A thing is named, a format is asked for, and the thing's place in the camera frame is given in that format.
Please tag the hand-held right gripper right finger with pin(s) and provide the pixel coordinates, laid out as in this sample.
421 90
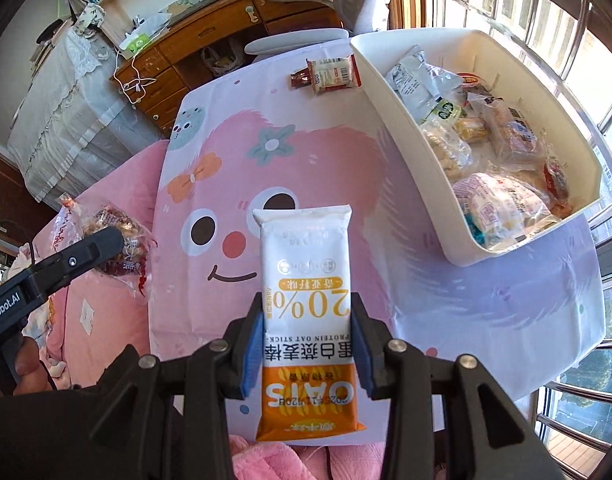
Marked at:
362 360

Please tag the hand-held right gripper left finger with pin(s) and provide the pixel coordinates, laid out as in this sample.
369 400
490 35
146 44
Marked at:
253 360

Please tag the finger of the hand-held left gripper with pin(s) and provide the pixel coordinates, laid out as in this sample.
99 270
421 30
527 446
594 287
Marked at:
81 260

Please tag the nut brittle clear packet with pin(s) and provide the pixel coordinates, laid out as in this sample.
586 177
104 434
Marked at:
128 232

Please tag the white and orange bar packet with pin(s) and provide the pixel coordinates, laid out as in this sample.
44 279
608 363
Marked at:
306 260

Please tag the blue snack packet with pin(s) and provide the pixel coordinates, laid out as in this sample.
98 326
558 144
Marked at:
473 227

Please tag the white plastic bin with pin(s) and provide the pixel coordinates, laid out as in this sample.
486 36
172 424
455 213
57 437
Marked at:
400 160

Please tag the purple printed bread packet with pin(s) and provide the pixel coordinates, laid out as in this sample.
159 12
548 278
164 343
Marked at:
495 205

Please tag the pale cookie clear packet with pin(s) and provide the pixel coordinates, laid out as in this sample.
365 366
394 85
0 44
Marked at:
445 152

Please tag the small yellow snack packet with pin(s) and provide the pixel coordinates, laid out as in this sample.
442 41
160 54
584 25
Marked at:
471 130

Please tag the small red snack packet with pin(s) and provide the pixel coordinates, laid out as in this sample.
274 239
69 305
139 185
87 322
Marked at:
555 182

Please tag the green label snack packet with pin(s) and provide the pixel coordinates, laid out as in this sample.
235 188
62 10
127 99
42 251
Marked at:
448 111

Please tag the orange pastry clear packet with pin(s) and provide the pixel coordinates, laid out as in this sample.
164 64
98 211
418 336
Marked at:
520 135

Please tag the white grey snack packet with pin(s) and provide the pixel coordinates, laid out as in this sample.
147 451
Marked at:
410 77

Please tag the red and white snack packet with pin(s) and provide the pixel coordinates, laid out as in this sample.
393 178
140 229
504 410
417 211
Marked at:
333 74

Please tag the orange label snack packet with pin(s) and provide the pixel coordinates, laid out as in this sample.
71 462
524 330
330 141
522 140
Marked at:
473 80

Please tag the person's left hand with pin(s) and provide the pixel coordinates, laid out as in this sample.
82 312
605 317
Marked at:
28 365

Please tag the pink blanket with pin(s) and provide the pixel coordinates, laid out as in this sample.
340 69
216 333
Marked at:
111 320

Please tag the pink fleece garment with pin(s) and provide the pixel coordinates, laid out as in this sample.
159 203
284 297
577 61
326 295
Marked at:
266 460

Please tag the dark wooden cabinet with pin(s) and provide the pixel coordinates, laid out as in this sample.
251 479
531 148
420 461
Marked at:
6 185

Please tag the cartoon printed tablecloth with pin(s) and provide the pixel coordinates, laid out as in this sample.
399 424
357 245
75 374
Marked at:
336 170

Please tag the green tissue box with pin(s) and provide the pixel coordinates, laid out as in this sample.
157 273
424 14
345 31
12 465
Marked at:
136 45

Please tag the patterned fabric cover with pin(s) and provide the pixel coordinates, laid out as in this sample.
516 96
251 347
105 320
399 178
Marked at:
91 17

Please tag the trash bin with plastic bag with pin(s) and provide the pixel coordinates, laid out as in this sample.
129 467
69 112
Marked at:
223 62

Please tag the wooden desk with drawers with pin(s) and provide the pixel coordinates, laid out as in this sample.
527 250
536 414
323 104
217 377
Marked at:
206 35

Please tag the dark red snack packet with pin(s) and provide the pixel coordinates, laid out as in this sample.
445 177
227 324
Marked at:
300 80

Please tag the grey office chair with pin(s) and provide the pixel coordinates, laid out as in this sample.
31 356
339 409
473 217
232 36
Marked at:
358 5

